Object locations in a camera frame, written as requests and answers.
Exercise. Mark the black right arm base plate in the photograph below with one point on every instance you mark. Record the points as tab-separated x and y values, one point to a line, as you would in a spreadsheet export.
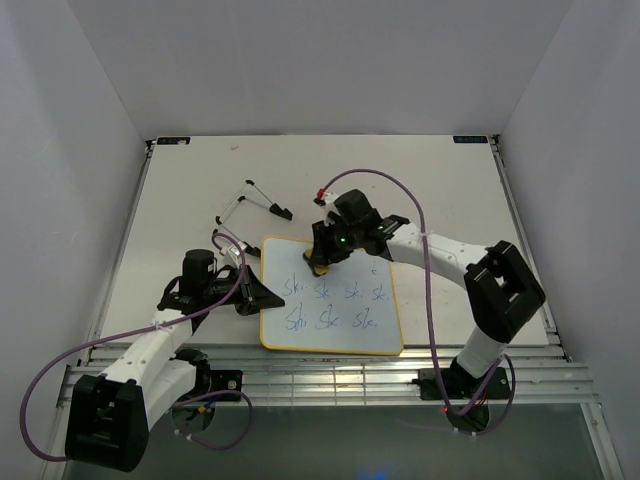
459	384

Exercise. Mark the blue corner label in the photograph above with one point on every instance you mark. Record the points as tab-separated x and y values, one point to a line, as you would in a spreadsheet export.
470	139
173	140

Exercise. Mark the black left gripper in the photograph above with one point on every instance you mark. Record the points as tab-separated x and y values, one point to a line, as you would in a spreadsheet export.
254	296

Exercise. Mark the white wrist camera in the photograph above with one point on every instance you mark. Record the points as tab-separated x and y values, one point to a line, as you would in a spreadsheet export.
235	250
326	201

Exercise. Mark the yellow whiteboard eraser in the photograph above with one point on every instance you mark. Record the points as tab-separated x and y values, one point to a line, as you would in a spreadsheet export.
317	270

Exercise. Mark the aluminium table left rail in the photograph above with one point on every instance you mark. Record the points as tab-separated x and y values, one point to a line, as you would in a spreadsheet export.
104	297

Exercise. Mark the aluminium table rail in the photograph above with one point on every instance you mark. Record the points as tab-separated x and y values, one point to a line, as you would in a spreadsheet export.
104	297
546	313
296	379

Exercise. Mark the aluminium table front rail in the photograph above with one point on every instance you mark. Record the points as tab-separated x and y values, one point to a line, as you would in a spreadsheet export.
296	379

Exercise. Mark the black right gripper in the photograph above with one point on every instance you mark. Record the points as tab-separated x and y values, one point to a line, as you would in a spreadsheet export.
324	251

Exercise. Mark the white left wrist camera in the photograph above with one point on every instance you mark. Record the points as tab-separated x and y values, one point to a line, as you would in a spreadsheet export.
235	250

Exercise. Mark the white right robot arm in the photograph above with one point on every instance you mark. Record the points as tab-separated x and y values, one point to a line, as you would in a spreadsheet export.
502	290

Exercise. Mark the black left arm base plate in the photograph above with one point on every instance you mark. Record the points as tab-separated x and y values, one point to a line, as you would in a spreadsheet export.
208	379

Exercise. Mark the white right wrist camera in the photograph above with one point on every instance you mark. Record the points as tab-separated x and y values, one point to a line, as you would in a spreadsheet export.
326	201

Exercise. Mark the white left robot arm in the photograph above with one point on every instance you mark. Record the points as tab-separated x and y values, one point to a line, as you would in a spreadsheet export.
112	413

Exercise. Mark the right blue corner label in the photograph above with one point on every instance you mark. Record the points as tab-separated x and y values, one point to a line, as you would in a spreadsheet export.
470	139

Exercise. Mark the aluminium table right rail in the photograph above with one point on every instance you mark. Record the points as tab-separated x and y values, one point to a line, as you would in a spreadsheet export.
546	313

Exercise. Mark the black wire easel stand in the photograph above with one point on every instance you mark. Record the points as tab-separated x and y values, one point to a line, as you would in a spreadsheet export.
247	210

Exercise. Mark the left blue corner label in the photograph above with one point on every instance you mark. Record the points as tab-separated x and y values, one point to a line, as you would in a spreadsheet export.
173	140

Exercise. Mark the yellow framed whiteboard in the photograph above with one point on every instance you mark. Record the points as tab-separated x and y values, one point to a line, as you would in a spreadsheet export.
350	310

